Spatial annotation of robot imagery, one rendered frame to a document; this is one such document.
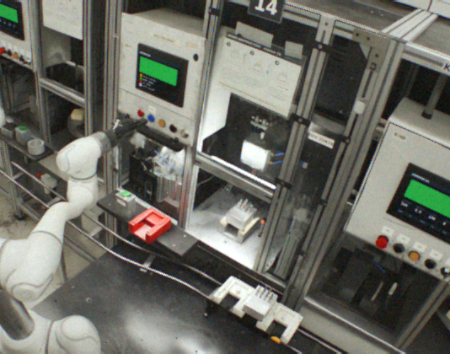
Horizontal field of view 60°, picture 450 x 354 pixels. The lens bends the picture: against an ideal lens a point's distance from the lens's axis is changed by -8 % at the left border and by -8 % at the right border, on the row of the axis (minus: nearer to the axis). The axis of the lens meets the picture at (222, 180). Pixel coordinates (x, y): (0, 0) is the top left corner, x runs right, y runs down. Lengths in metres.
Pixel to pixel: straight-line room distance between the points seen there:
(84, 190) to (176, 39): 0.65
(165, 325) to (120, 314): 0.21
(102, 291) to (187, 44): 1.18
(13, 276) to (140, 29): 1.07
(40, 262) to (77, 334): 0.55
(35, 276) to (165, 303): 1.02
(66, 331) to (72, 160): 0.61
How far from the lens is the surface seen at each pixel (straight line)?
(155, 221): 1.98
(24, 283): 1.08
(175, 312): 1.98
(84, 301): 2.02
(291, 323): 1.80
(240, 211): 1.99
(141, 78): 1.75
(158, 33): 1.67
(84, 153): 1.52
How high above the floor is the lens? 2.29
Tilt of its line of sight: 36 degrees down
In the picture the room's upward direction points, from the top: 11 degrees clockwise
